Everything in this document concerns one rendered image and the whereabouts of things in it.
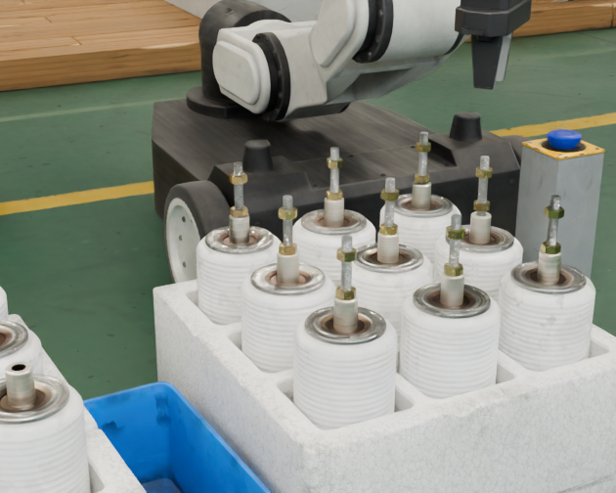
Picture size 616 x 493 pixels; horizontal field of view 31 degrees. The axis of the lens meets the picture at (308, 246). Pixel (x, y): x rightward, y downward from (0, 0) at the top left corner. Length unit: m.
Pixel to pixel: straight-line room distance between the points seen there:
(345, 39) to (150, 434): 0.58
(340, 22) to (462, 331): 0.56
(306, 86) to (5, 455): 0.94
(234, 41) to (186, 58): 1.20
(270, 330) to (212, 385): 0.10
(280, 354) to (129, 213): 0.96
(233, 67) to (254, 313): 0.80
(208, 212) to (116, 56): 1.51
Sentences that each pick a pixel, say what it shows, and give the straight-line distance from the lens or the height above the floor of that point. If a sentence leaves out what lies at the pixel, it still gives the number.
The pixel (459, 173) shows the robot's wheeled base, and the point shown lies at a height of 0.18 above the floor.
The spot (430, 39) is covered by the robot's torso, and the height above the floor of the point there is 0.41.
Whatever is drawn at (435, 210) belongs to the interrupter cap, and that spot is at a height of 0.25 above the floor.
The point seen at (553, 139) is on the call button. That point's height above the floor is 0.33.
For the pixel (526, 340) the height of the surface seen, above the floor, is 0.20.
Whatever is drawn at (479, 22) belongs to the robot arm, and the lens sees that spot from 1.12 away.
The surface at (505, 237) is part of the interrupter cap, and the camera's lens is 1.25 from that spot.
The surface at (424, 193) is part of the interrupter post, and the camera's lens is 1.32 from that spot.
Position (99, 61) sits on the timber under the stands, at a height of 0.05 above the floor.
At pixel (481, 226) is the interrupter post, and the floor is 0.27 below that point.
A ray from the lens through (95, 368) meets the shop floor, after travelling 1.51.
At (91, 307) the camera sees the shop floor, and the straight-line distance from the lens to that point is 1.68.
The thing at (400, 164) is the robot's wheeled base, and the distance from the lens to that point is 1.68.
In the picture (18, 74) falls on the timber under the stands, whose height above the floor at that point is 0.04.
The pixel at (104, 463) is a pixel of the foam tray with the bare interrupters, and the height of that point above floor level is 0.18.
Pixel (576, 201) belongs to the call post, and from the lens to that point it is 1.37.
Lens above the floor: 0.71
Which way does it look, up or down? 22 degrees down
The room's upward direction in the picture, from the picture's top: straight up
